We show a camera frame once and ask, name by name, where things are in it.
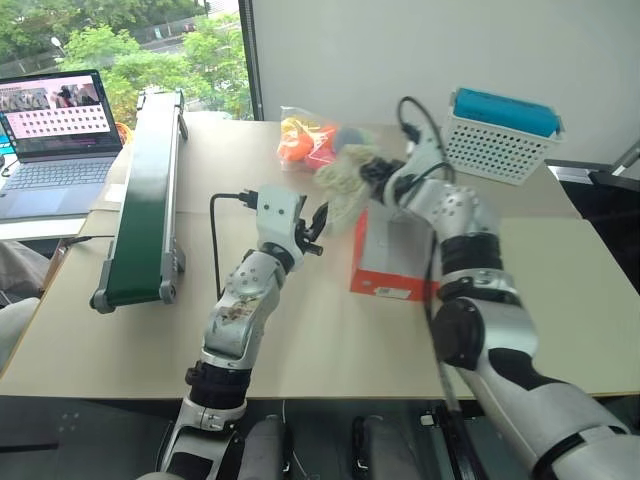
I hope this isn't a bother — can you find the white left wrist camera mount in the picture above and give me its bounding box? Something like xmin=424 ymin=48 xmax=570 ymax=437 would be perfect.
xmin=253 ymin=184 xmax=308 ymax=268

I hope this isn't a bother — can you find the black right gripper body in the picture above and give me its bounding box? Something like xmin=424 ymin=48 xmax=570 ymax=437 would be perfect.
xmin=357 ymin=157 xmax=401 ymax=202

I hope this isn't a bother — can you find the red cardboard shoebox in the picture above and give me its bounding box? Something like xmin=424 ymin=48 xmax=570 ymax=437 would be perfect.
xmin=348 ymin=205 xmax=443 ymax=304

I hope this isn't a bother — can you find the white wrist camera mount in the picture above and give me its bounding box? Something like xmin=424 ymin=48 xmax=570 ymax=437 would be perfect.
xmin=253 ymin=184 xmax=308 ymax=268
xmin=387 ymin=158 xmax=426 ymax=203

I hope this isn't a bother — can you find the grey open laptop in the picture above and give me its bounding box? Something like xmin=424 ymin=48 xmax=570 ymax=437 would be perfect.
xmin=0 ymin=69 xmax=125 ymax=222

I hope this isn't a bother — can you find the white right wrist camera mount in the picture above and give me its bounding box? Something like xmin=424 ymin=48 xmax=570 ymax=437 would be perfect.
xmin=387 ymin=158 xmax=426 ymax=203

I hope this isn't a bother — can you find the green conveyor belt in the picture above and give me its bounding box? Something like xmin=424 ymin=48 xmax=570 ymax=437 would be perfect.
xmin=88 ymin=87 xmax=190 ymax=315

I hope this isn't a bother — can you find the cream knitted cloth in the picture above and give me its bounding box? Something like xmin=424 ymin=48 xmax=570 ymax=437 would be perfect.
xmin=313 ymin=143 xmax=385 ymax=237

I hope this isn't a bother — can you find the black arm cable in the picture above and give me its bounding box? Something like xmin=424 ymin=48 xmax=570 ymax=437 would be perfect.
xmin=209 ymin=188 xmax=259 ymax=300
xmin=397 ymin=96 xmax=457 ymax=187

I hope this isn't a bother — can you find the dark rounded grey shape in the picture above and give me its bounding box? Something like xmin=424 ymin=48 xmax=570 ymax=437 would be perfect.
xmin=242 ymin=413 xmax=295 ymax=480

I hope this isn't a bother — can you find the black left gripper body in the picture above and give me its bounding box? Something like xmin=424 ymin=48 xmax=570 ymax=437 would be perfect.
xmin=294 ymin=217 xmax=324 ymax=258

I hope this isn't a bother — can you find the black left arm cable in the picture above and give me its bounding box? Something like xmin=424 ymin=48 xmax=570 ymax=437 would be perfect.
xmin=209 ymin=188 xmax=259 ymax=300

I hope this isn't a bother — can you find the blue rolled cloth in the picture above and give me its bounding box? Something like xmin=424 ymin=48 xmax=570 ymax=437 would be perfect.
xmin=451 ymin=87 xmax=562 ymax=139

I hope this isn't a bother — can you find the white perforated plastic basket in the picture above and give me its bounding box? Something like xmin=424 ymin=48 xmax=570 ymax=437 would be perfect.
xmin=441 ymin=88 xmax=567 ymax=187

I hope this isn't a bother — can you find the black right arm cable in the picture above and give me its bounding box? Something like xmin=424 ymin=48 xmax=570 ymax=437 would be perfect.
xmin=397 ymin=96 xmax=457 ymax=187

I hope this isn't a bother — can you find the clear bag of orange toys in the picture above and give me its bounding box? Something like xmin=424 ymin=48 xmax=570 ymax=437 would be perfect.
xmin=276 ymin=104 xmax=377 ymax=174

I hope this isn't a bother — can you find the white side desk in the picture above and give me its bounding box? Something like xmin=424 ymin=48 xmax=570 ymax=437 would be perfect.
xmin=0 ymin=214 xmax=92 ymax=243

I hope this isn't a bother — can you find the dark window frame post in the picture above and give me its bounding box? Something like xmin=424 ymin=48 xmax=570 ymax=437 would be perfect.
xmin=237 ymin=0 xmax=265 ymax=122

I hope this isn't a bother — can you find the person's grey trouser leg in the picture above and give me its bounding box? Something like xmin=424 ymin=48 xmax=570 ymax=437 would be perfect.
xmin=0 ymin=239 xmax=52 ymax=372

